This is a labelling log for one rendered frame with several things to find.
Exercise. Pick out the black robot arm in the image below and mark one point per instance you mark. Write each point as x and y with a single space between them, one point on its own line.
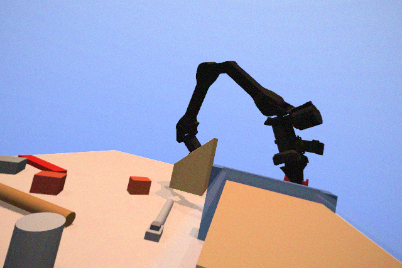
268 102

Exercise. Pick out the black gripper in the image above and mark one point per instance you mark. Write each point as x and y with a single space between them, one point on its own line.
294 162

